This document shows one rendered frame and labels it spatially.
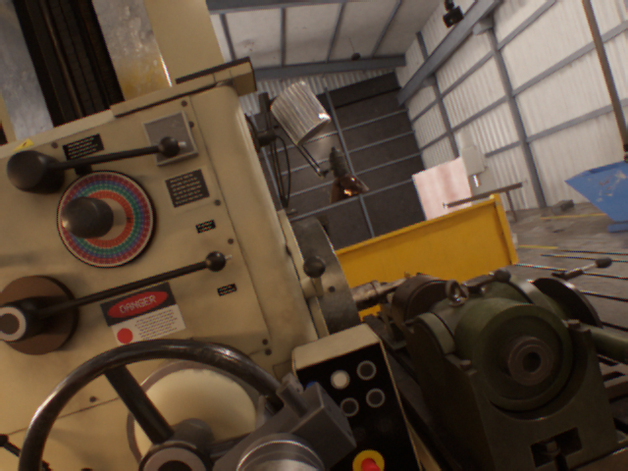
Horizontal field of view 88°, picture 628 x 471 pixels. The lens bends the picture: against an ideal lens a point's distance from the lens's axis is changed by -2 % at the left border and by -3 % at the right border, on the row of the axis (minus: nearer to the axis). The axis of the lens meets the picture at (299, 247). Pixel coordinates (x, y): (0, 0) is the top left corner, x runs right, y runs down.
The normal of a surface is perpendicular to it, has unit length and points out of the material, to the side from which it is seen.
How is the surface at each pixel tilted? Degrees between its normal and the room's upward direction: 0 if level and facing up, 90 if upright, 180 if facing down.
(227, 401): 77
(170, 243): 90
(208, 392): 68
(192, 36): 90
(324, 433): 90
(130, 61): 90
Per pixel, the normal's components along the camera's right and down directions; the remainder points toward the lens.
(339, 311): -0.02, -0.18
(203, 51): 0.05, 0.04
